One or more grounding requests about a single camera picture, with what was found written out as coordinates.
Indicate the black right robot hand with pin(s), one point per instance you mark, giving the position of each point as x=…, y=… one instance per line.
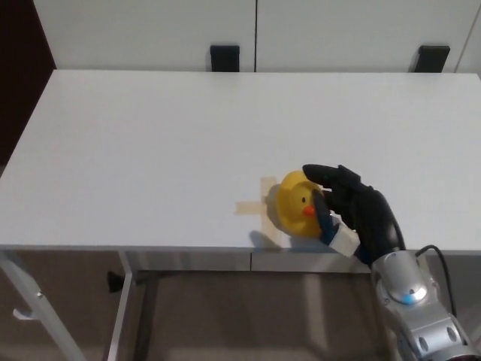
x=370, y=218

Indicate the yellow rubber duck toy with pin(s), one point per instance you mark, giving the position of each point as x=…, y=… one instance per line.
x=291, y=203

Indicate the white slanted desk leg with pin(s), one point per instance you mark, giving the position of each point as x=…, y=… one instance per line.
x=122, y=301

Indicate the black foot under desk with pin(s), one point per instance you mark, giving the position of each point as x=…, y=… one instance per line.
x=114, y=282

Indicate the white desk leg with screw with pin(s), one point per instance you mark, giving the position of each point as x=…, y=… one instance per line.
x=35, y=301

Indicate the long beige tape strip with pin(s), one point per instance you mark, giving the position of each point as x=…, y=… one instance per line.
x=267, y=184

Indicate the short beige tape strip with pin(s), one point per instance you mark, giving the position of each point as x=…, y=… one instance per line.
x=248, y=208

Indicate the white hook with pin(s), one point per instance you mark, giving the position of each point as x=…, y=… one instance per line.
x=23, y=315

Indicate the black panel bracket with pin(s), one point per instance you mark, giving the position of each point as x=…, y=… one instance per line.
x=224, y=58
x=433, y=59

